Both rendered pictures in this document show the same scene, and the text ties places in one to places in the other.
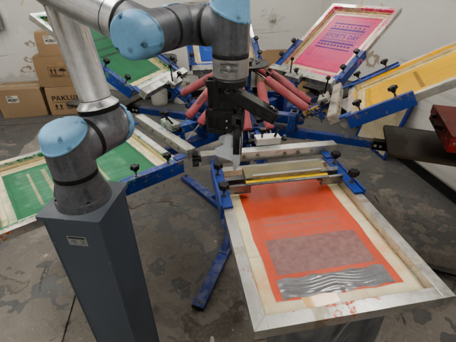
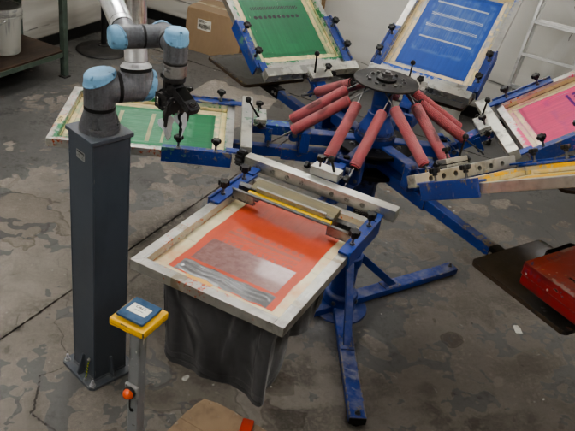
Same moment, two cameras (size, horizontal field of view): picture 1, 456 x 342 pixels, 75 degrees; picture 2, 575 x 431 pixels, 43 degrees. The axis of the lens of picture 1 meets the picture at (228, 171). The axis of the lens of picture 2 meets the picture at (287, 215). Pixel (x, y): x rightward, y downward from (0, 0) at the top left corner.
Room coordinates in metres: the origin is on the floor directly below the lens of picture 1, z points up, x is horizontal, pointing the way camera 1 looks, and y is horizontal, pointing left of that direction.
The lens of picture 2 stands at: (-0.95, -1.56, 2.42)
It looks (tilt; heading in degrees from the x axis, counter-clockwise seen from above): 31 degrees down; 33
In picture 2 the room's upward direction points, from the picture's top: 9 degrees clockwise
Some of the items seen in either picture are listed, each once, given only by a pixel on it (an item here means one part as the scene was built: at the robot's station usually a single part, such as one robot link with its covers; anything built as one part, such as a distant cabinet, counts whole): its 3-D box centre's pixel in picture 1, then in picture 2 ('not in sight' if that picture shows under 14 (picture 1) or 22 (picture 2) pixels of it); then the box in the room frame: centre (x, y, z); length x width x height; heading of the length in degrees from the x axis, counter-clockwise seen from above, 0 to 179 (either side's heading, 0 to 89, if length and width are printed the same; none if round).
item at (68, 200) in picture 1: (79, 184); (99, 116); (0.69, 0.42, 1.25); 0.15 x 0.15 x 0.10
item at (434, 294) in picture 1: (303, 219); (263, 243); (0.85, -0.29, 0.97); 0.79 x 0.58 x 0.04; 10
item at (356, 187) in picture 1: (340, 176); (358, 240); (1.14, -0.52, 0.98); 0.30 x 0.05 x 0.07; 10
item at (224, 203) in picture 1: (220, 189); (233, 191); (1.04, 0.03, 0.98); 0.30 x 0.05 x 0.07; 10
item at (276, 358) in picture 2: not in sight; (298, 323); (0.84, -0.50, 0.74); 0.46 x 0.04 x 0.42; 10
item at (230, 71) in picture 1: (230, 68); (174, 70); (0.64, -0.01, 1.58); 0.08 x 0.08 x 0.05
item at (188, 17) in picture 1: (181, 26); (160, 36); (0.67, 0.09, 1.66); 0.11 x 0.11 x 0.08; 65
